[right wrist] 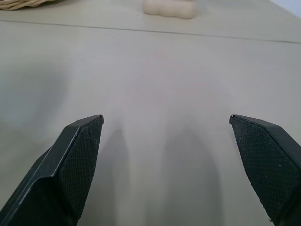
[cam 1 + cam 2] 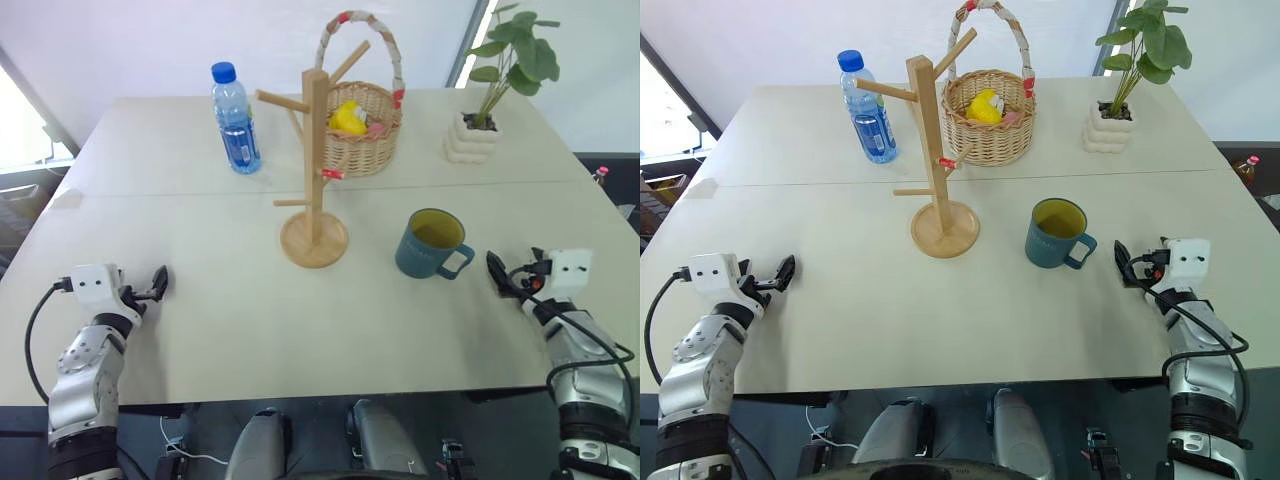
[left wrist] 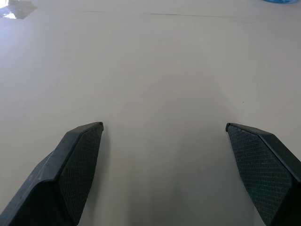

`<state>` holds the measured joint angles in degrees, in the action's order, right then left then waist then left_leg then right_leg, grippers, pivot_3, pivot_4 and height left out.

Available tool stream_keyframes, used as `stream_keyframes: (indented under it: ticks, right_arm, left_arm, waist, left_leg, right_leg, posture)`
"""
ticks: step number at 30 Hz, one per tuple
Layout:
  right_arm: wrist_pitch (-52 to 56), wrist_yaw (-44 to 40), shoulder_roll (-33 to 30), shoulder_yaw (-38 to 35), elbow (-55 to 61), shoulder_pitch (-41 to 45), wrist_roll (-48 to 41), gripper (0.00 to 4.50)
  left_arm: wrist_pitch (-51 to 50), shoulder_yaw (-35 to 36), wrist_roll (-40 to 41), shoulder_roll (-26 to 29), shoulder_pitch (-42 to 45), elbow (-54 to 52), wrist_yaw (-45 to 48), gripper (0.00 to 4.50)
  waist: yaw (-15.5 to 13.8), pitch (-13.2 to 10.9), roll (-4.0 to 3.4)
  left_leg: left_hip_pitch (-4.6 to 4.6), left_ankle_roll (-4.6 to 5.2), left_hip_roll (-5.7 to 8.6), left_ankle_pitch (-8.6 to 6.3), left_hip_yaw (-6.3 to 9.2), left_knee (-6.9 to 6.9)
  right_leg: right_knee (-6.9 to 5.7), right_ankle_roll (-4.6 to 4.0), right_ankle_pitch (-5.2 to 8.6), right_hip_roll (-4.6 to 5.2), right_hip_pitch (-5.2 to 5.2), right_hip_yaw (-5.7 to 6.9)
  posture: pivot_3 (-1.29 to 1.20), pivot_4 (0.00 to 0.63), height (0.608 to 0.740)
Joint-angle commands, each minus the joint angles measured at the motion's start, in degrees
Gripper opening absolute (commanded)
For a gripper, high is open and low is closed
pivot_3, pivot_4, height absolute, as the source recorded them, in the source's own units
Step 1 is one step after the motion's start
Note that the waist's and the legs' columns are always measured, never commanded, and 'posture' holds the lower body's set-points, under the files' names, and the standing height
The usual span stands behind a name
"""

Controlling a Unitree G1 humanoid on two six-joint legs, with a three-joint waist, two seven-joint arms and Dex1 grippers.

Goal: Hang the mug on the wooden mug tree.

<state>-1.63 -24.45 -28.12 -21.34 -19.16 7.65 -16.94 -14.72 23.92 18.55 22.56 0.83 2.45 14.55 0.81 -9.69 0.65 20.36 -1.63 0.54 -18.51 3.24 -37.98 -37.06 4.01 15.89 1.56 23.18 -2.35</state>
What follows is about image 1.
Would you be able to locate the woven wicker basket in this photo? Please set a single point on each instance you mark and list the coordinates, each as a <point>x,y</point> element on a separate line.
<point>23,3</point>

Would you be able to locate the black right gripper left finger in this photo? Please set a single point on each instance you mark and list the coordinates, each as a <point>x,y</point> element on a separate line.
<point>58,174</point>

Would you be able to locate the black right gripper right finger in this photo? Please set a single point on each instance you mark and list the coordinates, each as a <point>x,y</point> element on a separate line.
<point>265,164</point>

